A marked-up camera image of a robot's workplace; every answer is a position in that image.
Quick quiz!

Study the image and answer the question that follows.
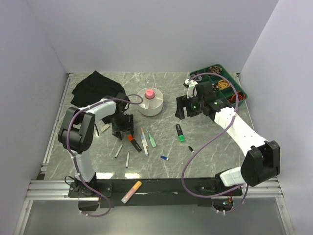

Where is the mint green correction tape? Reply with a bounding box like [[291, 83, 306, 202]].
[[148, 134, 157, 148]]

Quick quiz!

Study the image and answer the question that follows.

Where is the yellow rolled tie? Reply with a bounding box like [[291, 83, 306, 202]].
[[218, 79, 230, 90]]

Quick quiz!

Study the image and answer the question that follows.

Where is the white blue tip pen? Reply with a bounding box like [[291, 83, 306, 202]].
[[125, 152, 130, 168]]

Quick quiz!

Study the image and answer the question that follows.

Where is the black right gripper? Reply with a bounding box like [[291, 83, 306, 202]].
[[175, 93, 205, 120]]

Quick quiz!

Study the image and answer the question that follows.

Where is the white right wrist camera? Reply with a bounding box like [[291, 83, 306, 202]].
[[183, 79, 198, 98]]

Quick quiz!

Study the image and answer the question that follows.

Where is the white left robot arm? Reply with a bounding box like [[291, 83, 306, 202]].
[[58, 98, 134, 197]]

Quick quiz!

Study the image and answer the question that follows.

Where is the blue cap white marker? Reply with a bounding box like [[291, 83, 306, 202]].
[[141, 135, 149, 156]]

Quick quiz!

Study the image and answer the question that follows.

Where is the black white rolled tie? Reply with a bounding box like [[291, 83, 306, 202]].
[[212, 84, 219, 92]]

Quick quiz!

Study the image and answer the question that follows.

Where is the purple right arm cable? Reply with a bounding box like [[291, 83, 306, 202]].
[[181, 72, 249, 214]]

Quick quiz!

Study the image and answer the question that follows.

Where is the green black highlighter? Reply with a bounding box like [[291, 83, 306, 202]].
[[175, 124, 185, 142]]

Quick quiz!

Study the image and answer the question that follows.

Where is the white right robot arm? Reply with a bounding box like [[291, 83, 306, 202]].
[[175, 80, 281, 195]]

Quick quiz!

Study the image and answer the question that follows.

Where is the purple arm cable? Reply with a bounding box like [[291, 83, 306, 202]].
[[181, 72, 249, 214], [64, 94, 144, 218]]

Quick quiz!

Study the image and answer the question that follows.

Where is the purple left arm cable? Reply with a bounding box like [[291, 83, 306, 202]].
[[64, 94, 144, 218]]

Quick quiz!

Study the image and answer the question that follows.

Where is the white black tip pen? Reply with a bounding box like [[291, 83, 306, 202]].
[[114, 143, 124, 158]]

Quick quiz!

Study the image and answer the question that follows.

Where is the black base bar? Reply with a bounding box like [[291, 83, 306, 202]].
[[68, 178, 244, 209]]

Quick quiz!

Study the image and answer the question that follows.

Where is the black cloth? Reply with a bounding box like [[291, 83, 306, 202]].
[[71, 70, 130, 125]]

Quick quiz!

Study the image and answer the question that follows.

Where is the white round desk organizer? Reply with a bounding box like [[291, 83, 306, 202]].
[[138, 88, 164, 117]]

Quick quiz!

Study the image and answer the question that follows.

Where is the peach cap white marker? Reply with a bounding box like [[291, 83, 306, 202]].
[[140, 127, 149, 148]]

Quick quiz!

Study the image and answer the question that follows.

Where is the green compartment tray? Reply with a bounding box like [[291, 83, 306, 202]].
[[190, 64, 248, 107]]

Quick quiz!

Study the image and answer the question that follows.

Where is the aluminium frame rail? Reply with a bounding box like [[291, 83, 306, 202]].
[[26, 72, 284, 201]]

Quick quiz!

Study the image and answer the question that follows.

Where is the orange navy rolled tie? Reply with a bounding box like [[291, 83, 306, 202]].
[[228, 91, 246, 104]]

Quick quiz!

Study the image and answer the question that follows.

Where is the brown patterned rolled tie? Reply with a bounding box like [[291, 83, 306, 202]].
[[208, 65, 223, 74]]

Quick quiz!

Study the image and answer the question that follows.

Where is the beige eraser block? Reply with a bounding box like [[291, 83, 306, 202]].
[[100, 124, 110, 132]]

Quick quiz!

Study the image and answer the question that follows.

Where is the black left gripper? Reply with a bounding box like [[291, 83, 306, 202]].
[[112, 113, 134, 140]]

